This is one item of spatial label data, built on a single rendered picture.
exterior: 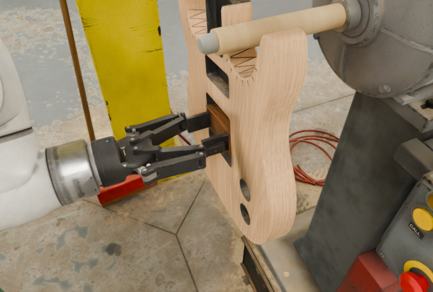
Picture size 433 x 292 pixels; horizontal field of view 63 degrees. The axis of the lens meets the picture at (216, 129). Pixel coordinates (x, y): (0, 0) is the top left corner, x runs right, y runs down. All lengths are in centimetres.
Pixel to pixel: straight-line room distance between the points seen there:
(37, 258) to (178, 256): 62
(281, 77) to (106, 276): 139
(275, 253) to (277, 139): 90
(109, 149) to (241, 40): 25
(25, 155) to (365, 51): 49
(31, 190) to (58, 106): 198
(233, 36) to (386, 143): 47
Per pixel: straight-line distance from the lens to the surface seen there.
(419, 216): 54
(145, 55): 145
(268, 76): 39
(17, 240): 190
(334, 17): 50
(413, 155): 66
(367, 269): 101
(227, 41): 42
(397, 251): 61
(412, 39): 49
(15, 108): 53
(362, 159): 87
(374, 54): 53
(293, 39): 39
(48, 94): 263
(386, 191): 85
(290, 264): 132
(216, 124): 60
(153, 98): 158
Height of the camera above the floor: 147
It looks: 44 degrees down
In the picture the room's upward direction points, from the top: straight up
